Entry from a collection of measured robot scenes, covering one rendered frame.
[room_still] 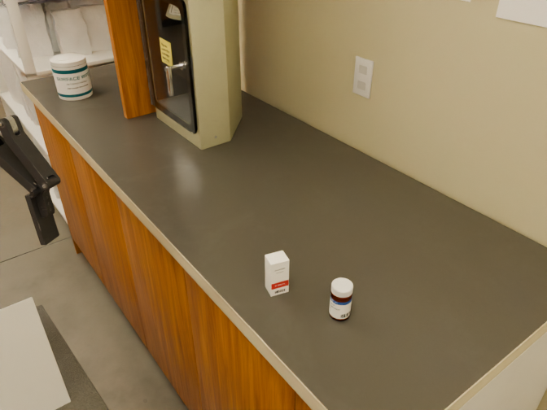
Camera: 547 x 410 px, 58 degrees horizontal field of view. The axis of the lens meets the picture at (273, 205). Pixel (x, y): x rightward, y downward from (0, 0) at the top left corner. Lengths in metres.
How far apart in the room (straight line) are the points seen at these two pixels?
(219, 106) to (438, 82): 0.65
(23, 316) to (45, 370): 0.12
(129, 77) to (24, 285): 1.31
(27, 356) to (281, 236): 0.62
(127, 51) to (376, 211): 1.00
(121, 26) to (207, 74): 0.39
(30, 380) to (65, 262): 1.94
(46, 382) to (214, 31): 1.02
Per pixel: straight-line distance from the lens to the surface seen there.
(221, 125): 1.60
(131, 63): 1.82
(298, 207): 1.30
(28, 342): 0.82
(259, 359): 1.09
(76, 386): 0.96
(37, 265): 2.83
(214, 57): 1.52
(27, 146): 0.68
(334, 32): 1.62
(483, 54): 1.31
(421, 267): 1.15
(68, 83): 2.08
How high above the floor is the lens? 1.66
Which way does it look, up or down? 34 degrees down
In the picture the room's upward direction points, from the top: straight up
